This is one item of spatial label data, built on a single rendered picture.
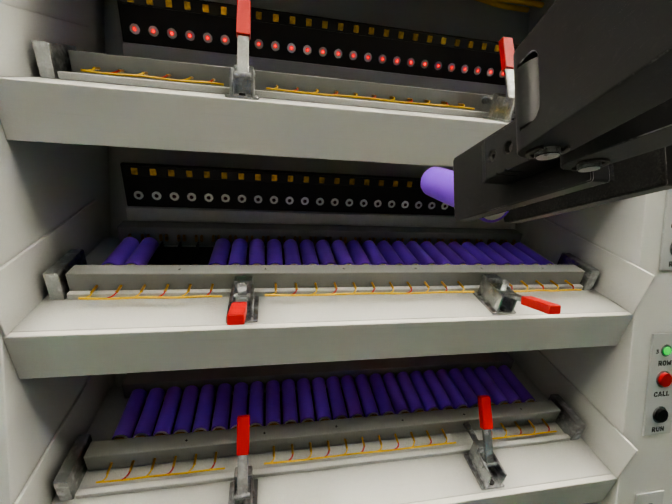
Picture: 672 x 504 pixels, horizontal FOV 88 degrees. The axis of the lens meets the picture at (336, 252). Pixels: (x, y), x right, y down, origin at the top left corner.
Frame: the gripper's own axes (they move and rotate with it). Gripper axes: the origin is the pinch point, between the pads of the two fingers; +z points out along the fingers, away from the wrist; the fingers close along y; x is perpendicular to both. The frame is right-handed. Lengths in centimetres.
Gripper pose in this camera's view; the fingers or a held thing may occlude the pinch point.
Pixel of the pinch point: (541, 168)
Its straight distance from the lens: 15.5
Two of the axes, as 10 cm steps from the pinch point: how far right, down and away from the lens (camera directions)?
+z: -1.8, 0.7, 9.8
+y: -9.8, -0.1, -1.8
